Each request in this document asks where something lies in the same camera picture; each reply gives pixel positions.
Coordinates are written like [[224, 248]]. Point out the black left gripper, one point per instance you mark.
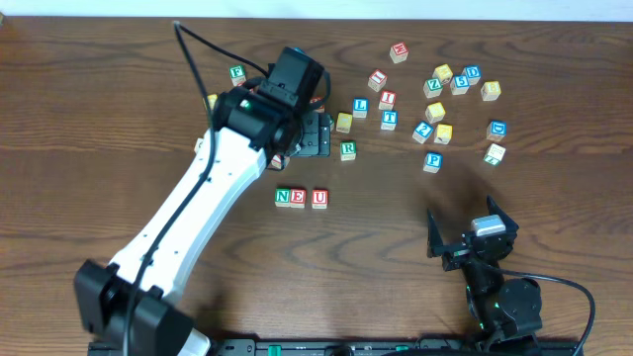
[[316, 134]]

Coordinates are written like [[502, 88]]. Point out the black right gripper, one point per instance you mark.
[[468, 249]]

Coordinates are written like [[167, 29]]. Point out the green R wooden block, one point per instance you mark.
[[348, 150]]

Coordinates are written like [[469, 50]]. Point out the red u block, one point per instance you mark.
[[319, 199], [317, 104]]

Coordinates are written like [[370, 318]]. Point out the red E wooden block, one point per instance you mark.
[[298, 198]]

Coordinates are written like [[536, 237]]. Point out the green N wooden block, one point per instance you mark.
[[282, 197]]

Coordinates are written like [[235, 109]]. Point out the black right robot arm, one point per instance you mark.
[[505, 309]]

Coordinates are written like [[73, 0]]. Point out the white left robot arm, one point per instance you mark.
[[129, 305]]

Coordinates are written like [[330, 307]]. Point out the yellow block beside B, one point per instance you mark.
[[344, 123]]

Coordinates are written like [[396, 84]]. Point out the red A wooden block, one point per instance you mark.
[[278, 162]]

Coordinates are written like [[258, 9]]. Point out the blue L wooden block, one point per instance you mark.
[[360, 108]]

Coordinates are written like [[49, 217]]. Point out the blue T wooden block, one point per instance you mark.
[[389, 120]]

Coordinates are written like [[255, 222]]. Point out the blue P wooden block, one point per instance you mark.
[[432, 162]]

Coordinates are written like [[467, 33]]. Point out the green white Z block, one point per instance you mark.
[[494, 154]]

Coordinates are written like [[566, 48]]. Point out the red I block lower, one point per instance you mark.
[[387, 100]]

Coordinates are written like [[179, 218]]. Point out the red i block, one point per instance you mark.
[[387, 100], [377, 80]]

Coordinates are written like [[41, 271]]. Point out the red I block upper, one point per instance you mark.
[[377, 80]]

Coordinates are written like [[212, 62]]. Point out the yellow hammer wooden block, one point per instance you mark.
[[443, 134]]

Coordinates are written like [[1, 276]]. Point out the green F wooden block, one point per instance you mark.
[[237, 75]]

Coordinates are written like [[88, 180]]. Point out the blue D block right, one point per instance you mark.
[[496, 131]]

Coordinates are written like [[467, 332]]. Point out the blue d block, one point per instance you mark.
[[472, 73], [496, 131]]

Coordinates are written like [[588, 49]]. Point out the blue 2 wooden block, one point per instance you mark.
[[422, 132]]

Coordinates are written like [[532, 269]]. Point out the yellow G wooden block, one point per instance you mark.
[[212, 99]]

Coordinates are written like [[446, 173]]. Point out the soccer ball O wooden block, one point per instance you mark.
[[198, 144]]

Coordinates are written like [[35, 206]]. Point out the red block far back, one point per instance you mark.
[[399, 52]]

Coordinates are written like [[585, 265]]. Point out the yellow block mid right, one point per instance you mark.
[[435, 112]]

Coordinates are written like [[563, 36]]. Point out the green Z wooden block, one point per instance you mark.
[[432, 88]]

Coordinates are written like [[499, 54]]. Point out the yellow 8 wooden block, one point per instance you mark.
[[490, 91]]

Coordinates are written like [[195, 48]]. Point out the yellow block behind Z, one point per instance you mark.
[[443, 73]]

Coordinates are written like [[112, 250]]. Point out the blue 5 wooden block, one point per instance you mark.
[[459, 85]]

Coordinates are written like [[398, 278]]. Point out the blue D block upper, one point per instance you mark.
[[472, 73]]

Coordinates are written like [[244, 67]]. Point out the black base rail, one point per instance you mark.
[[423, 346]]

